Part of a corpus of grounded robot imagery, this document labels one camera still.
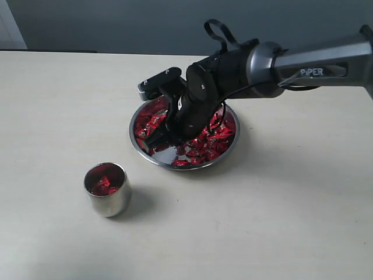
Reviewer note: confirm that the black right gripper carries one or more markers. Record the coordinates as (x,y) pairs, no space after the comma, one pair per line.
(187,119)

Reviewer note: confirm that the red candy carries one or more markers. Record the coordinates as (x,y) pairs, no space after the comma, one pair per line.
(214,148)
(155,121)
(225,130)
(104,186)

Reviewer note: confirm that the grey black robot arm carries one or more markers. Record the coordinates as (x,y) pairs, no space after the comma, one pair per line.
(251,70)

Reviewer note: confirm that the round stainless steel plate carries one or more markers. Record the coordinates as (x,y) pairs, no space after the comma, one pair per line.
(187,155)

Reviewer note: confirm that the stainless steel cup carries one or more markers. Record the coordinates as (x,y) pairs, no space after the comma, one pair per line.
(114,204)

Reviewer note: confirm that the red wrapped candy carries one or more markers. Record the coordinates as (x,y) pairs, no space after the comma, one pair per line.
(225,130)
(155,121)
(214,148)

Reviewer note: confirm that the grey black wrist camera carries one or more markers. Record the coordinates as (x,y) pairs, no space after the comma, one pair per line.
(168,83)

